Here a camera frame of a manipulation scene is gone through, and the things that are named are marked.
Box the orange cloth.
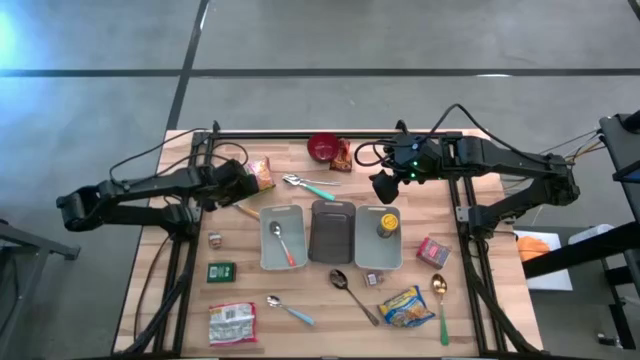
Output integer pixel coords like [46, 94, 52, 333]
[516, 235, 551, 263]

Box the green box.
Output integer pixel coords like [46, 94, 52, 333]
[206, 261, 237, 284]

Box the pink yellow ramen packet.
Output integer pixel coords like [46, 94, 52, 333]
[244, 156, 277, 194]

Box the black aluminium table frame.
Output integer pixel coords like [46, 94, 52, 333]
[112, 122, 546, 359]

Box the light grey plastic bin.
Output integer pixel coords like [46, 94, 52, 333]
[353, 204, 404, 271]
[258, 203, 309, 272]

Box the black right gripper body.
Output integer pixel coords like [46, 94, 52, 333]
[392, 134, 444, 181]

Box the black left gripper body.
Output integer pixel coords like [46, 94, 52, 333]
[209, 159, 251, 204]

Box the black metal beam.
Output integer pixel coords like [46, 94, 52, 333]
[522, 222, 640, 280]

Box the orange-handled spoon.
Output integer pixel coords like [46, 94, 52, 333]
[268, 220, 298, 268]

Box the black equipment cart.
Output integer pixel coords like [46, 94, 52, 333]
[598, 112, 640, 221]

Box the white paper sheet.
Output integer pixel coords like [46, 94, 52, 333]
[513, 229, 574, 292]

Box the dark grey plastic bin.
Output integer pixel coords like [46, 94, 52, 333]
[307, 199, 357, 265]

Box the red box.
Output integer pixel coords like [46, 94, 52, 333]
[415, 236, 453, 270]

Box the light-blue-handled spoon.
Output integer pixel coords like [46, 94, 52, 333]
[265, 294, 317, 327]

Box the gold spoon green handle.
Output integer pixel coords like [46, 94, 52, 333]
[430, 272, 451, 347]

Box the teal-handled spoon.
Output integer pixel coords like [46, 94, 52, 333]
[282, 173, 337, 202]

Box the wooden-handled spoon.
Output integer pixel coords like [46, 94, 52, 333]
[233, 202, 261, 220]

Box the red and black bowl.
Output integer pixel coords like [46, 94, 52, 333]
[306, 132, 341, 163]

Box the orange snack packet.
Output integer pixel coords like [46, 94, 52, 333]
[329, 138, 354, 174]

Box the coloured wire bundle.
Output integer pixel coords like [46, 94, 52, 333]
[499, 128, 604, 194]

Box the yellow-lidded spice jar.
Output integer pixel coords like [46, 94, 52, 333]
[375, 213, 400, 239]

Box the white plastic container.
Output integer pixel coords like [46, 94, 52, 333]
[568, 223, 615, 246]

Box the black spoon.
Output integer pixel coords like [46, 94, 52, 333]
[328, 268, 381, 328]

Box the grey metal stand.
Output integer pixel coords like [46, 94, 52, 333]
[0, 218, 81, 351]

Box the blue yellow snack packet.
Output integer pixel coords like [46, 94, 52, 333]
[377, 285, 437, 329]

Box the red and white packet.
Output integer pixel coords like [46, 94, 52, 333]
[207, 301, 259, 347]

